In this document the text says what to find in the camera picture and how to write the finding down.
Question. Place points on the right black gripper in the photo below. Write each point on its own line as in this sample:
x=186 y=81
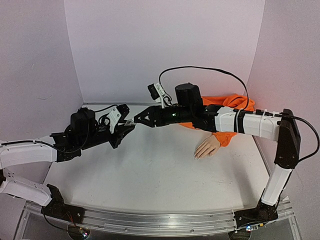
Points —
x=155 y=116

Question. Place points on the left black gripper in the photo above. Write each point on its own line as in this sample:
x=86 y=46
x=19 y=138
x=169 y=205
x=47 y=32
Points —
x=121 y=134

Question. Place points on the clear nail polish bottle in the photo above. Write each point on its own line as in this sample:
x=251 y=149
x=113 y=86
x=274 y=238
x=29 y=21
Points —
x=130 y=122

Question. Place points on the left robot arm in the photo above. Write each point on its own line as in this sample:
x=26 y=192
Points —
x=13 y=153

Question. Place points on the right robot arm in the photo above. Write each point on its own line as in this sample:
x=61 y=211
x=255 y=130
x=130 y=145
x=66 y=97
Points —
x=280 y=128

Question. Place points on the mannequin hand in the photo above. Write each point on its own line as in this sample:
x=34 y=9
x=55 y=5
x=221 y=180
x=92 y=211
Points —
x=207 y=148

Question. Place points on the orange hoodie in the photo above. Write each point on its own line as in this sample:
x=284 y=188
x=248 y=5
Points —
x=222 y=115

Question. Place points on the aluminium back rail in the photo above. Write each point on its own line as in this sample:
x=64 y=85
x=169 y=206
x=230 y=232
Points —
x=119 y=103

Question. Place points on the aluminium rail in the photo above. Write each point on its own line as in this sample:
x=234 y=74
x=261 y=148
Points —
x=119 y=103
x=163 y=224

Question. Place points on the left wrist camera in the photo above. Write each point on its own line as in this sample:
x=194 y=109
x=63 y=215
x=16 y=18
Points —
x=117 y=115

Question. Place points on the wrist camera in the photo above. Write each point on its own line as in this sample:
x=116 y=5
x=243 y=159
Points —
x=117 y=115
x=159 y=95

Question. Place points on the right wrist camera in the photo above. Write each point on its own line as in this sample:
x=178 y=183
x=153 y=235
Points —
x=159 y=95

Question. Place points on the aluminium front rail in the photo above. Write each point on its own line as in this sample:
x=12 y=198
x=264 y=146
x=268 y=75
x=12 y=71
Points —
x=163 y=224

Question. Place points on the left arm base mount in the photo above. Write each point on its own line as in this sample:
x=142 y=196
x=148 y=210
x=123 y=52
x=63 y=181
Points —
x=58 y=209

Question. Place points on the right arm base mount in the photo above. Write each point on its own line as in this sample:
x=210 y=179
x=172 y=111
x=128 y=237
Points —
x=261 y=214

